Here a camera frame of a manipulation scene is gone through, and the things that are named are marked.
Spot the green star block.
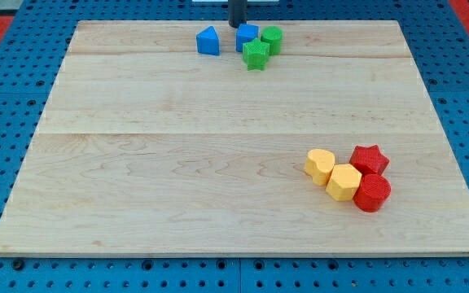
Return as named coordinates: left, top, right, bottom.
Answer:
left=243, top=38, right=270, bottom=71

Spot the yellow heart block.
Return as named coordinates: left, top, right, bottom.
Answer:
left=304, top=149, right=335, bottom=186

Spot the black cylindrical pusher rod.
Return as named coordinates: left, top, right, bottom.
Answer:
left=228, top=0, right=248, bottom=28

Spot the green cylinder block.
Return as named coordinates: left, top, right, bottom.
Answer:
left=261, top=26, right=283, bottom=55

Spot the light wooden board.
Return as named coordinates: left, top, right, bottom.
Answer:
left=0, top=20, right=469, bottom=258

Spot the red star block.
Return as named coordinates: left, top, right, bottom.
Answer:
left=349, top=145, right=390, bottom=175

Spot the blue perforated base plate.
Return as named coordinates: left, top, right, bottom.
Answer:
left=0, top=0, right=469, bottom=292

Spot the red cylinder block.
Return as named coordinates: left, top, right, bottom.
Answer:
left=353, top=174, right=392, bottom=212

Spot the yellow hexagon block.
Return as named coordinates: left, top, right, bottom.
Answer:
left=326, top=164, right=362, bottom=201

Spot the blue triangle block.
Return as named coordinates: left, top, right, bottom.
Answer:
left=195, top=26, right=220, bottom=55

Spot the blue cube block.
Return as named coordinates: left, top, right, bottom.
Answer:
left=235, top=24, right=259, bottom=52

